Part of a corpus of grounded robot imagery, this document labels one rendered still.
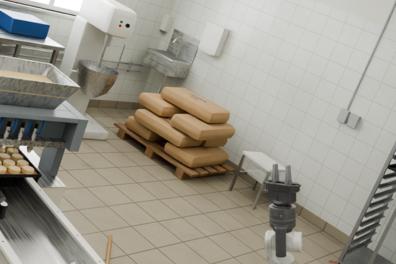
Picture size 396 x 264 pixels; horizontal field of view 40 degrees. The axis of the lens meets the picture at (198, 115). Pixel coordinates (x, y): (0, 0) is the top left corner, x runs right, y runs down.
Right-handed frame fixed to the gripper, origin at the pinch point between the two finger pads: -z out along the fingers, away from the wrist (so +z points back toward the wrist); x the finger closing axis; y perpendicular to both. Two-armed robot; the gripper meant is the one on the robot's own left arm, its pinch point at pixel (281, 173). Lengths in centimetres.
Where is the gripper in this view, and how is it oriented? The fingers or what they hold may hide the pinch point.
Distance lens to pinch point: 182.6
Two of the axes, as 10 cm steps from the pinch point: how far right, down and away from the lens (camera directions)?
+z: 0.3, 9.9, 1.0
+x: 7.7, 0.4, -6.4
